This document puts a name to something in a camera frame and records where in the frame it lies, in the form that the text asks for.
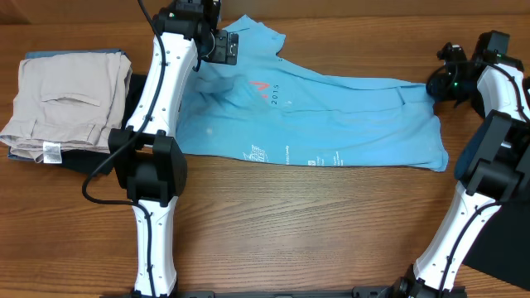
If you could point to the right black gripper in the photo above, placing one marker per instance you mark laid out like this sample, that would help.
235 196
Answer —
439 87

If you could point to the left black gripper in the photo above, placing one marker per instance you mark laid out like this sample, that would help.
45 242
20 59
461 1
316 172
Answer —
220 53

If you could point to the light blue printed t-shirt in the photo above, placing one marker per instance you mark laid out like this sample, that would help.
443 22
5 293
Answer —
267 109

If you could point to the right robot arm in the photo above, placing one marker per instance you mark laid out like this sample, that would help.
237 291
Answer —
433 273

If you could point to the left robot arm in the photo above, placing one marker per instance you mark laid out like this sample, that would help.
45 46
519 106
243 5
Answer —
149 164

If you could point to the folded beige trousers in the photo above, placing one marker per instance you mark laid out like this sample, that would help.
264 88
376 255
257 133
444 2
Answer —
70 103

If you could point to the folded black garment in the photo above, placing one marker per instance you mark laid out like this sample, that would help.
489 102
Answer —
86 162

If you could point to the black t-shirt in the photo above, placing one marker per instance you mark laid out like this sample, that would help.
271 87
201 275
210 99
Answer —
497 248

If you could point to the folded blue denim garment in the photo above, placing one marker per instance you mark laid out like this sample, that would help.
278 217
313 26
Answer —
74 52

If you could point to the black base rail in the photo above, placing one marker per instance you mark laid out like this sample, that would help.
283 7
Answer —
356 292

